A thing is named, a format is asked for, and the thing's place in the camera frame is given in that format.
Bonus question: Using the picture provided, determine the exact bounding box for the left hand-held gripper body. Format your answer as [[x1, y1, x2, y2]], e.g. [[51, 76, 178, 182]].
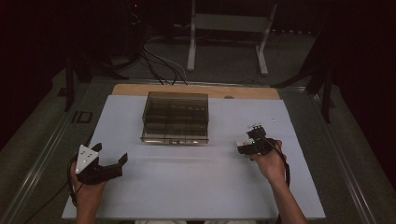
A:
[[75, 144, 124, 186]]

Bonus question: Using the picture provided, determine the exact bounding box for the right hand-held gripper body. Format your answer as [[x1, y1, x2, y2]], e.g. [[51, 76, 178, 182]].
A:
[[236, 133, 276, 156]]

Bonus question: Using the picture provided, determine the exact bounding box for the smoked transparent drawer box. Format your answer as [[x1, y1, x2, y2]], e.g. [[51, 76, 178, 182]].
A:
[[141, 91, 210, 146]]

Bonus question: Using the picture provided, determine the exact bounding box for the person's right hand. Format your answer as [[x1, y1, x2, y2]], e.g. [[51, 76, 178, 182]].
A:
[[249, 139, 288, 188]]

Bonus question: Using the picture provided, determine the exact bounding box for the person's left hand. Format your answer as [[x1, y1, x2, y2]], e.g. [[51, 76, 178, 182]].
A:
[[69, 162, 108, 212]]

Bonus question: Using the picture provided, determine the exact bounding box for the black floor stand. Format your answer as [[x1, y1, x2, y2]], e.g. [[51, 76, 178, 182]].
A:
[[270, 31, 336, 124], [64, 55, 130, 113]]

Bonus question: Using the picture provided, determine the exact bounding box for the row of small trinkets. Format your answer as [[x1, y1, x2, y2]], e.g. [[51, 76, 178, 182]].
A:
[[174, 105, 207, 114]]

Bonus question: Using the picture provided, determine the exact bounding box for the white table board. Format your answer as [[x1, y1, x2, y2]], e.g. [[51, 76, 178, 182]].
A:
[[61, 94, 327, 220]]

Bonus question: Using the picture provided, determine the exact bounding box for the white metal stand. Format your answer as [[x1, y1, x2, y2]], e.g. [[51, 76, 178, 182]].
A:
[[186, 0, 279, 77]]

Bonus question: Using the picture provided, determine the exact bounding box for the dark equipment rack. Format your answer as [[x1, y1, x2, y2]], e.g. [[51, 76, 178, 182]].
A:
[[92, 0, 148, 64]]

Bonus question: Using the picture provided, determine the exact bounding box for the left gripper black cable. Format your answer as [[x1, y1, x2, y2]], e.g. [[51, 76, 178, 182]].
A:
[[24, 155, 84, 224]]

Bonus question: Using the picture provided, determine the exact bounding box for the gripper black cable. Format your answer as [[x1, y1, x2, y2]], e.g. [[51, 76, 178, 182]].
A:
[[24, 155, 84, 224], [264, 137, 292, 224]]

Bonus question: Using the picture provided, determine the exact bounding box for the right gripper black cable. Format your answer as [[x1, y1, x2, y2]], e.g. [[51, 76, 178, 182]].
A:
[[264, 137, 292, 224]]

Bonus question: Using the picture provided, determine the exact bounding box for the aluminium rail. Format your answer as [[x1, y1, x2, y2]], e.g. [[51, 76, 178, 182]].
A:
[[311, 92, 378, 224], [0, 82, 94, 224]]

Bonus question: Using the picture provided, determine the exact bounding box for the bundle of floor cables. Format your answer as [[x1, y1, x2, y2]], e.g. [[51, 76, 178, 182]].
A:
[[141, 43, 190, 87]]

